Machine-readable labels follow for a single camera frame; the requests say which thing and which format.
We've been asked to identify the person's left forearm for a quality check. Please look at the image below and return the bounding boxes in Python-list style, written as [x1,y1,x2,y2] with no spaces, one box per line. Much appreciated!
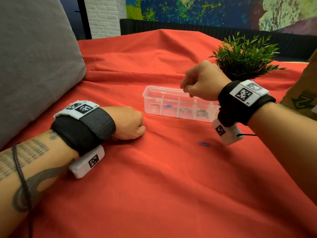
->
[0,129,80,238]

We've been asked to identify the white right wrist marker plate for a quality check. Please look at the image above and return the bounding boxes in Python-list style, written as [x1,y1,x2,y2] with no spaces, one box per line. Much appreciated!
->
[229,80,270,107]

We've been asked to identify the olive printed shirt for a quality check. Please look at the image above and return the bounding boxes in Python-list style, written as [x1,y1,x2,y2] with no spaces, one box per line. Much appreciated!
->
[279,49,317,121]

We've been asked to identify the white left wrist marker plate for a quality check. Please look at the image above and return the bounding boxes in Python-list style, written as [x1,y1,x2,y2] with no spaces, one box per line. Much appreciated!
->
[53,100,100,120]

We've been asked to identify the dark door frame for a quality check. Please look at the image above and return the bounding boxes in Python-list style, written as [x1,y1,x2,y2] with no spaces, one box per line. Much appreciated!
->
[58,0,92,40]

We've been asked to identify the red cloth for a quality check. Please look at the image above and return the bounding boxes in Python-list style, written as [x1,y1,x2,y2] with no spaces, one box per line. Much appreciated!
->
[7,29,317,238]

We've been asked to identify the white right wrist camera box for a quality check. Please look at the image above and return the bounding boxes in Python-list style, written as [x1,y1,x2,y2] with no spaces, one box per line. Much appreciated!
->
[212,118,245,146]

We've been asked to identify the person's right hand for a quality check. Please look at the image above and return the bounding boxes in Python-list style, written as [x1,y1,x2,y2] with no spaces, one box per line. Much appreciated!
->
[180,60,232,101]

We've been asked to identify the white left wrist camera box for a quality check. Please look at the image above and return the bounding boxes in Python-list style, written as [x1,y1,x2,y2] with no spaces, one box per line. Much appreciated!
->
[69,145,105,179]

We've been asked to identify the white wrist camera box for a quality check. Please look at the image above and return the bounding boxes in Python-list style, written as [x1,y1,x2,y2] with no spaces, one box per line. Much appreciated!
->
[212,118,245,146]
[69,145,105,179]

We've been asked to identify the black right wrist strap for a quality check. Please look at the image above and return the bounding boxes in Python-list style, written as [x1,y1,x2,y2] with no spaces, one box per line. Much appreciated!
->
[217,80,276,128]

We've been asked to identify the clear plastic compartment box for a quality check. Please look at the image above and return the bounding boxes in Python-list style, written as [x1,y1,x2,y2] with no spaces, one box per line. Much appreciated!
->
[142,85,221,123]

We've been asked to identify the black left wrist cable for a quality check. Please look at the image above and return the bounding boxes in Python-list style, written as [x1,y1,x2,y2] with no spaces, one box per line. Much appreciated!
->
[12,143,34,238]

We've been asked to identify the person's left hand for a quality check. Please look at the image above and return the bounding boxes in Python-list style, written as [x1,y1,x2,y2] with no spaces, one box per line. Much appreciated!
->
[101,106,146,140]

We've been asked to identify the black left wrist strap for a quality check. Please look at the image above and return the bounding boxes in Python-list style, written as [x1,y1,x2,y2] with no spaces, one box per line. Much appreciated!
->
[51,107,116,157]

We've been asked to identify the black wrist strap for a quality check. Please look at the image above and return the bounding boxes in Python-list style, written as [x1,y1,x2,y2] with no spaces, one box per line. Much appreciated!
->
[217,80,276,128]
[51,107,116,157]

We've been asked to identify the pile of silver paper clips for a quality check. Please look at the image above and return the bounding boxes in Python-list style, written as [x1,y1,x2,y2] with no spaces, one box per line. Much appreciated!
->
[177,106,193,118]

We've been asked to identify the white wrist marker plate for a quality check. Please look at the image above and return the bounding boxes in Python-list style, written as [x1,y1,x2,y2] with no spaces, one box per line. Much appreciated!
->
[53,100,100,120]
[229,80,270,107]

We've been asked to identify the grey cushion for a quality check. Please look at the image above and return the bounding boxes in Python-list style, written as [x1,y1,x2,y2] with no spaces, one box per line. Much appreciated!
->
[0,0,87,149]

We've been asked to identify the green artificial plant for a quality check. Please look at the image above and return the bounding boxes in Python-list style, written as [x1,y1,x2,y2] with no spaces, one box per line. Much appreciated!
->
[209,32,286,81]

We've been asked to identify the person's right forearm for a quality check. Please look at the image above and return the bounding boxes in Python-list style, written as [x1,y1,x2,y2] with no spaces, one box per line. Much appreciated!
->
[247,101,317,206]

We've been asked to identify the colourful abstract wall painting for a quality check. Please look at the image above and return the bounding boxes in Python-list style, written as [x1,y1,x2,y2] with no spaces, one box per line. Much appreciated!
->
[125,0,317,36]

